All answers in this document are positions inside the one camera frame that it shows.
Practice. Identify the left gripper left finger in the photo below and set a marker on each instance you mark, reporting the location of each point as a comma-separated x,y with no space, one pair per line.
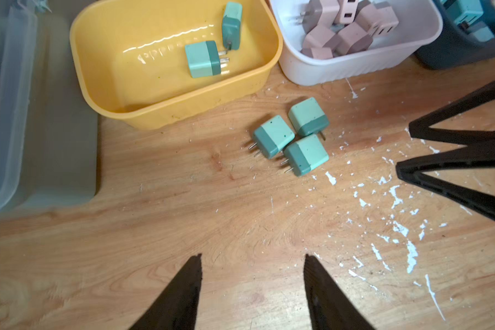
176,307

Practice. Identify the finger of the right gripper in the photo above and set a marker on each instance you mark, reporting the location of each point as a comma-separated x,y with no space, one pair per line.
469,120
471,186

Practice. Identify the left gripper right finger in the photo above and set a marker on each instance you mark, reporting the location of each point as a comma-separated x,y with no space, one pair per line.
329,308

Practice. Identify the green plug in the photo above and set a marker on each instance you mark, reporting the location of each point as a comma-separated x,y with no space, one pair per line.
204,59
307,117
272,137
304,155
231,25

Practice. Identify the blue plug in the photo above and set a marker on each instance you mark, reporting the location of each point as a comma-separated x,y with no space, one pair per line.
463,11
480,32

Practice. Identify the pink plug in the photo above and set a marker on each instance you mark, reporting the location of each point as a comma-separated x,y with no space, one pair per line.
318,53
347,12
321,37
378,19
318,13
353,39

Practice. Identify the dark blue storage box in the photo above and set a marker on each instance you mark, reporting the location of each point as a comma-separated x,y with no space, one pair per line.
454,47

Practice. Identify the white storage box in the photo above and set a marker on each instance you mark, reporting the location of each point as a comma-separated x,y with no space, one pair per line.
420,24

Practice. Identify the yellow storage box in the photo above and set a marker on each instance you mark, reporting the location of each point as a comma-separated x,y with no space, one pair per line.
131,63

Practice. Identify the clear plastic lidded container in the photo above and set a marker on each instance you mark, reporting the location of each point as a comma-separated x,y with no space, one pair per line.
48,133

